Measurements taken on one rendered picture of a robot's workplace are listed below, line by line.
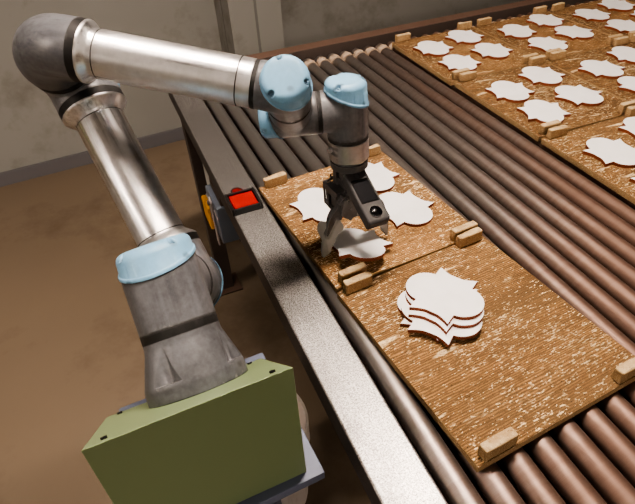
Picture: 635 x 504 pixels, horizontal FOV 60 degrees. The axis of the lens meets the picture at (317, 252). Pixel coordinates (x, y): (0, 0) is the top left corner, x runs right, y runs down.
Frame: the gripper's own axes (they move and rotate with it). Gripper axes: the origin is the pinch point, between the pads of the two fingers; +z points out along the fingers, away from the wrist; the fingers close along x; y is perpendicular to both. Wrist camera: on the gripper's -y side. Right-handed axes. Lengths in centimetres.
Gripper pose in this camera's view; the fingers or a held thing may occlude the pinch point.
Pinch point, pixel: (357, 248)
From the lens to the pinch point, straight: 114.9
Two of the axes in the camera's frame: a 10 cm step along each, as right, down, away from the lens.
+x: -9.0, 3.2, -3.1
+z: 0.7, 7.8, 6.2
